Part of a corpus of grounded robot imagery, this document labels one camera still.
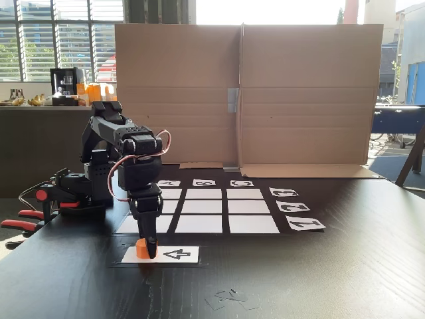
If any round orange token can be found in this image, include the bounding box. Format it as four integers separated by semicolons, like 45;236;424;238
135;238;157;259

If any white nine-square grid sheet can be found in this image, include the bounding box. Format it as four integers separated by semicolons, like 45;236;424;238
114;187;283;235

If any white arrow paper sheet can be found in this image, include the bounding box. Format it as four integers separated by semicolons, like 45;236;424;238
121;245;200;264

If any red and black clamp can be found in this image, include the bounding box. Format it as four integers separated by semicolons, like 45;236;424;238
18;189;80;222
0;219;46;250

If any dark counter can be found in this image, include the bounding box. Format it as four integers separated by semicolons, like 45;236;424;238
0;105;117;199

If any black coffee machine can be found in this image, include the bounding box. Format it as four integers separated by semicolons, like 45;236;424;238
49;67;88;106

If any paper label number 3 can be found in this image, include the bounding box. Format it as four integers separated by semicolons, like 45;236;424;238
268;187;299;197

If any paper label number 2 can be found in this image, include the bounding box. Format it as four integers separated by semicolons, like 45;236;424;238
276;200;311;213

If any paper label number 1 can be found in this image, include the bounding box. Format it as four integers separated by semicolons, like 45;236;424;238
285;217;327;231

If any brown cardboard screen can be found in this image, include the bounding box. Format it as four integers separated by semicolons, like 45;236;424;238
114;22;384;179

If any blue football table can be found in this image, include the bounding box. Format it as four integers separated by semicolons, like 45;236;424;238
370;104;425;150

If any dark wooden stand leg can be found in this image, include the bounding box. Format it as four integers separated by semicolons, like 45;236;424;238
394;123;425;187

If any grey cable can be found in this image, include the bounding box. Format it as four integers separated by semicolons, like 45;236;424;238
18;179;57;209

